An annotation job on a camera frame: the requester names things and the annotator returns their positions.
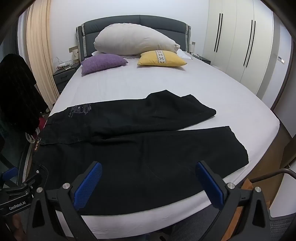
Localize pink cloth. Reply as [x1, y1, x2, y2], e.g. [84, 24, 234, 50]
[35, 116, 48, 136]

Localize large white pillow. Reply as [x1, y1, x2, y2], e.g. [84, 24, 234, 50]
[94, 22, 181, 55]

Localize beige curtain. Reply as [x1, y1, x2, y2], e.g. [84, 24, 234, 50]
[26, 0, 61, 109]

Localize beige bedside object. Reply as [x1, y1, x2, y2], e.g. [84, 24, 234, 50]
[69, 46, 80, 63]

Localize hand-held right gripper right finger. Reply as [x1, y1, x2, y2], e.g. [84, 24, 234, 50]
[195, 161, 278, 241]

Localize yellow cushion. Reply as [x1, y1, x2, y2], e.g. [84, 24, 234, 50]
[137, 50, 187, 67]

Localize purple cushion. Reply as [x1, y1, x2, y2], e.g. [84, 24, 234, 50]
[80, 54, 129, 75]

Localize tangle of cables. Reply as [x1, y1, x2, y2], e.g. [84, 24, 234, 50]
[54, 57, 76, 70]

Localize white wardrobe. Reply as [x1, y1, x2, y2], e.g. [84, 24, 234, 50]
[203, 0, 281, 98]

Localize dark hanging garment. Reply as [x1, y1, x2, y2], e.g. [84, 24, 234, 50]
[0, 54, 50, 139]

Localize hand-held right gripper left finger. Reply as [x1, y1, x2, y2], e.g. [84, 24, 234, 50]
[26, 161, 103, 241]

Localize flat white pillow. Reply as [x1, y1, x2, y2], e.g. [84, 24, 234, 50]
[91, 50, 193, 61]

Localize bed with grey headboard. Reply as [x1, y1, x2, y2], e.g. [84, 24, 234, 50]
[32, 14, 281, 232]

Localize white door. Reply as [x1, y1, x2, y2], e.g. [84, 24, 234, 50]
[269, 13, 294, 111]

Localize dark nightstand with cables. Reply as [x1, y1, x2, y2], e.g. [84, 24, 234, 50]
[53, 63, 81, 93]

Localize black pants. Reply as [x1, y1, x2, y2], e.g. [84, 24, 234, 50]
[31, 90, 249, 216]

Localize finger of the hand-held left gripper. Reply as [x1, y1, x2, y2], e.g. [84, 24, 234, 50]
[17, 165, 49, 194]
[0, 166, 19, 186]

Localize grey mesh office chair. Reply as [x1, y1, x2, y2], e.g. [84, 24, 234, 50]
[248, 168, 296, 241]

